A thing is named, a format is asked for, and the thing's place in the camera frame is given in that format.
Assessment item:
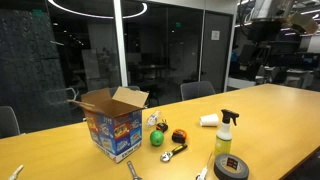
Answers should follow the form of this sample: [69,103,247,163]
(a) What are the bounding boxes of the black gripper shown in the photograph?
[248,20,284,43]

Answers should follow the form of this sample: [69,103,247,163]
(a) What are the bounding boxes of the yellow spray bottle black nozzle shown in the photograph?
[214,109,240,158]

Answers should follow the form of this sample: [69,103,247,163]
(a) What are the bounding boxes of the clear plastic water bottle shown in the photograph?
[145,110,162,128]

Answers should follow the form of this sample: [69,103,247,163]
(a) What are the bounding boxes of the printed cardboard box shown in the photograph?
[67,86,150,164]

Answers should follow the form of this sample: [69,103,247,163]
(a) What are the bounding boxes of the white paper door sign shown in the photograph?
[210,30,221,41]

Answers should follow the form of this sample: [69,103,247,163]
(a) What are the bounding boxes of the white paper cup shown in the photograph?
[199,113,220,128]

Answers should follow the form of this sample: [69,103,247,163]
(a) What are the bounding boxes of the large orange tape measure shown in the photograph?
[171,128,188,144]

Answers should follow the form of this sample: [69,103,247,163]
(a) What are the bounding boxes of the small black orange tape measure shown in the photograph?
[155,119,169,133]

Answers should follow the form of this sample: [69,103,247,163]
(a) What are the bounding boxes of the green ball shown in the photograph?
[149,129,165,147]

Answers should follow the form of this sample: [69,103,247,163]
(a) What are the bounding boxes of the silver metal wrench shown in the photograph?
[126,160,144,180]

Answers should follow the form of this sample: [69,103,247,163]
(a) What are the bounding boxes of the small white tool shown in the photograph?
[8,164,25,180]

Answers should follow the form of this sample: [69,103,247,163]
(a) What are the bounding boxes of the black duct tape roll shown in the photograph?
[213,153,250,180]

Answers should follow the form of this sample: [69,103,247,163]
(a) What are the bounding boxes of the white window frame post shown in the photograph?
[112,0,129,88]

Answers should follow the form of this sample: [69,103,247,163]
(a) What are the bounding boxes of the adjustable wrench yellow black handle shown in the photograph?
[159,143,188,163]

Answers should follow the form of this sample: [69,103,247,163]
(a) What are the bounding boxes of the thin screwdriver white handle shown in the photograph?
[195,152,213,180]

